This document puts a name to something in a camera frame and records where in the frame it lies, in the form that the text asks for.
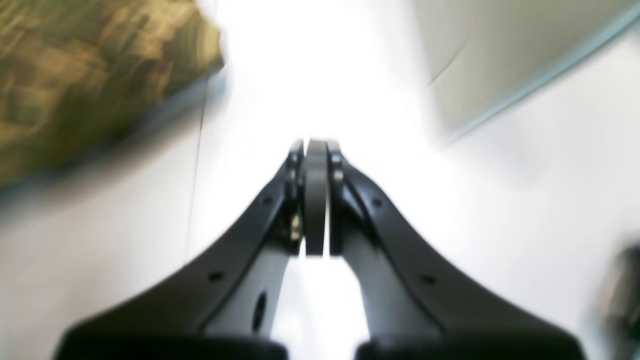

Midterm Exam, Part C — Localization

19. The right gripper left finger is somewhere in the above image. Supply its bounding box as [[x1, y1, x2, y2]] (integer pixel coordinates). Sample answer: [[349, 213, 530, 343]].
[[55, 140, 329, 360]]

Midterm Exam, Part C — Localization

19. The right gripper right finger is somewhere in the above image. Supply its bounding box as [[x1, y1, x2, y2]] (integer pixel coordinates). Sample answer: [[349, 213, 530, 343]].
[[327, 141, 585, 360]]

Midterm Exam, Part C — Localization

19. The camouflage t-shirt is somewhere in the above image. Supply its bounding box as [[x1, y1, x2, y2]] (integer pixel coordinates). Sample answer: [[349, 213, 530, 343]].
[[0, 0, 224, 187]]

